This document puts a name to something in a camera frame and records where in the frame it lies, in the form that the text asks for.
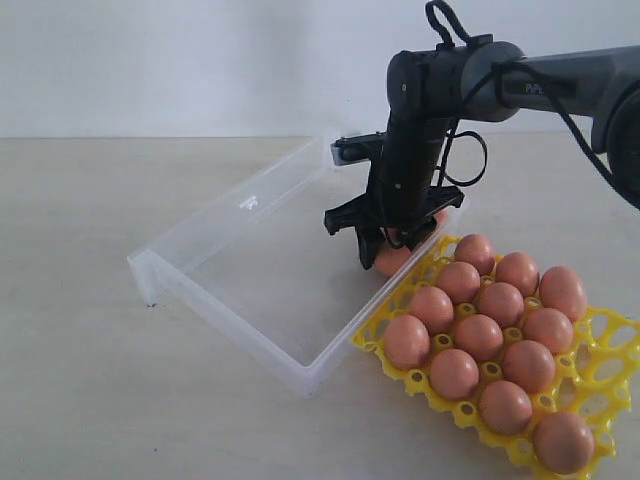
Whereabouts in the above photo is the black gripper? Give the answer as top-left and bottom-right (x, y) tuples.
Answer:
(324, 170), (463, 270)

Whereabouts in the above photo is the clear plastic bin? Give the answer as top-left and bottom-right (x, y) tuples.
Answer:
(127, 130), (472, 400)

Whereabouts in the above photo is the yellow plastic egg tray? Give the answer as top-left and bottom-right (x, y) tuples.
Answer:
(351, 235), (639, 479)

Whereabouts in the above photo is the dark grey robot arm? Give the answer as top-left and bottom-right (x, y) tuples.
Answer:
(324, 37), (639, 268)

